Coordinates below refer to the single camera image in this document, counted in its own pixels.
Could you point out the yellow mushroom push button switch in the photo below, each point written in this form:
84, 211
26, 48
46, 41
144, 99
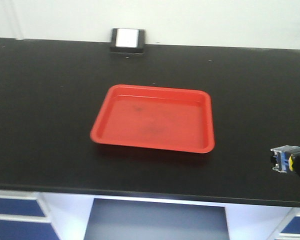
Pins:
283, 157

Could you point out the red plastic tray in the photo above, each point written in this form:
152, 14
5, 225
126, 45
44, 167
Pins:
154, 117

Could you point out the blue drawer fronts under bench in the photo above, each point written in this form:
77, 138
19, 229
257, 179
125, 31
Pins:
28, 215

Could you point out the black white wall socket box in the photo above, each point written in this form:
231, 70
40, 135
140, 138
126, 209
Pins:
127, 41

